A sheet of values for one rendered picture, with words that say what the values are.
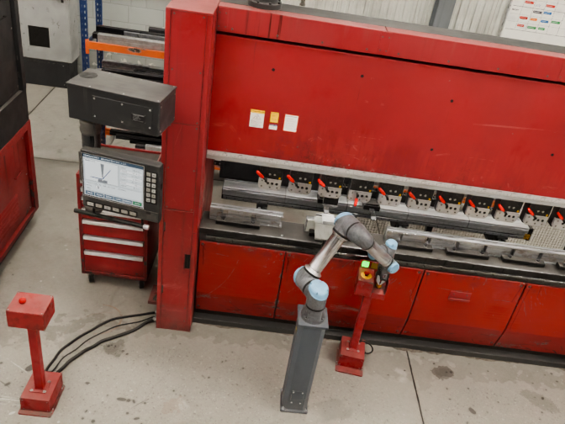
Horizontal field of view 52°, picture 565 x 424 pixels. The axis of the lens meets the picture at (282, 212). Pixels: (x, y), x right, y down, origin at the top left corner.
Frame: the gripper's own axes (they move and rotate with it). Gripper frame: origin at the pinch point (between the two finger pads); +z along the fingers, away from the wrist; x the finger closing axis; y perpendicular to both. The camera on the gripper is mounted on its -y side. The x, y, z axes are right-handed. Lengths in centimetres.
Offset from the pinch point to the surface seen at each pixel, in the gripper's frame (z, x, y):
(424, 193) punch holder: -53, -16, 36
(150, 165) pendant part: -90, 140, -45
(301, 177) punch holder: -53, 65, 26
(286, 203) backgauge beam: -13, 73, 50
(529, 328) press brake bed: 41, -120, 31
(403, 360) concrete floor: 75, -35, 6
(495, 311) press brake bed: 28, -90, 28
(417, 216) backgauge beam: -17, -22, 62
